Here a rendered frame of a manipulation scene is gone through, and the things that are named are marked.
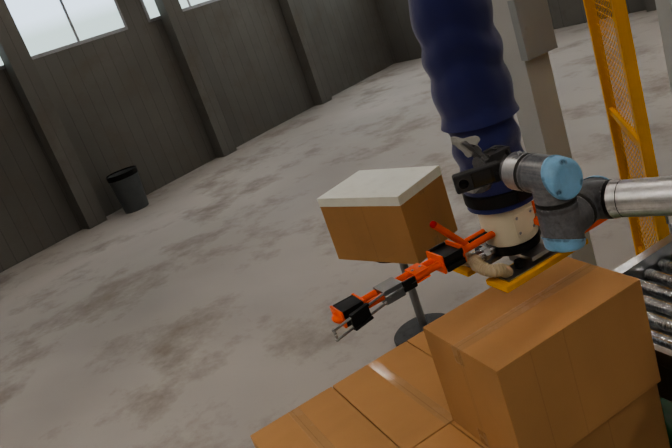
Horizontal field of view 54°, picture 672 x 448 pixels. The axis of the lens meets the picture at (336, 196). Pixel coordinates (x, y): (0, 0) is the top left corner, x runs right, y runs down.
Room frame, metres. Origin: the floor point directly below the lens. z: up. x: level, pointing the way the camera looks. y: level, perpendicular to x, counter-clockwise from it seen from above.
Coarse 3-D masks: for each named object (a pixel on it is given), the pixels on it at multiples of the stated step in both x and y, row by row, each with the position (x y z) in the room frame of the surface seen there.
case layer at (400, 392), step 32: (416, 352) 2.51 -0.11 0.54; (352, 384) 2.44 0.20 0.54; (384, 384) 2.36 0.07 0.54; (416, 384) 2.29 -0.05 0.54; (288, 416) 2.37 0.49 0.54; (320, 416) 2.30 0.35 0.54; (352, 416) 2.23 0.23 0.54; (384, 416) 2.16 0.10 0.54; (416, 416) 2.10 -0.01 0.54; (448, 416) 2.04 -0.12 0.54; (640, 416) 1.81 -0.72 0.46
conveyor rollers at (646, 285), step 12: (660, 264) 2.54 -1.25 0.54; (648, 276) 2.49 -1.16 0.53; (660, 276) 2.44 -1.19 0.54; (648, 288) 2.40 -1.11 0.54; (660, 288) 2.35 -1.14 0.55; (648, 300) 2.30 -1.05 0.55; (660, 300) 2.27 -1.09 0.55; (648, 312) 2.22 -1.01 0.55; (660, 312) 2.25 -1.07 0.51; (660, 324) 2.15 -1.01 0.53; (660, 336) 2.06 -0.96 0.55
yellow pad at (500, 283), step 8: (544, 256) 1.82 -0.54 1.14; (552, 256) 1.81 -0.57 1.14; (560, 256) 1.81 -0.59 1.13; (512, 264) 1.84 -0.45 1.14; (520, 264) 1.80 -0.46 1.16; (528, 264) 1.81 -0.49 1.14; (536, 264) 1.79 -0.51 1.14; (544, 264) 1.79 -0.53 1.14; (552, 264) 1.79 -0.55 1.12; (520, 272) 1.78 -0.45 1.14; (528, 272) 1.77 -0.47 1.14; (536, 272) 1.77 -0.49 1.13; (488, 280) 1.81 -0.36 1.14; (496, 280) 1.79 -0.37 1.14; (504, 280) 1.77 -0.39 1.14; (512, 280) 1.75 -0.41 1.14; (520, 280) 1.75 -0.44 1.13; (504, 288) 1.74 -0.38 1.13; (512, 288) 1.73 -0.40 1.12
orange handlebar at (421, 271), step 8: (536, 216) 1.86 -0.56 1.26; (536, 224) 1.85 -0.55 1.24; (480, 232) 1.90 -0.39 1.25; (488, 232) 1.87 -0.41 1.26; (480, 240) 1.85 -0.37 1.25; (464, 248) 1.83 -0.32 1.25; (472, 248) 1.83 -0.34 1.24; (416, 264) 1.82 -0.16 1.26; (424, 264) 1.82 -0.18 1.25; (432, 264) 1.79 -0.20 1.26; (440, 264) 1.79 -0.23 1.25; (408, 272) 1.79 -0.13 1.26; (416, 272) 1.77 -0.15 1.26; (424, 272) 1.77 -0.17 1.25; (400, 280) 1.78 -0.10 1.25; (368, 296) 1.74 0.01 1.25; (376, 296) 1.71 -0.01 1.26; (384, 296) 1.71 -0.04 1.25; (336, 320) 1.67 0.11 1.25
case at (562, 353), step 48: (528, 288) 2.02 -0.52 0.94; (576, 288) 1.91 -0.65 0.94; (624, 288) 1.82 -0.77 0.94; (432, 336) 1.95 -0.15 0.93; (480, 336) 1.83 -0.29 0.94; (528, 336) 1.75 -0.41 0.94; (576, 336) 1.74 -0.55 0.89; (624, 336) 1.80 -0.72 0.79; (480, 384) 1.74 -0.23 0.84; (528, 384) 1.67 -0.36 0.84; (576, 384) 1.72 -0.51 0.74; (624, 384) 1.79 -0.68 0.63; (480, 432) 1.83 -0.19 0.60; (528, 432) 1.65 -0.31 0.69; (576, 432) 1.71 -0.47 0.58
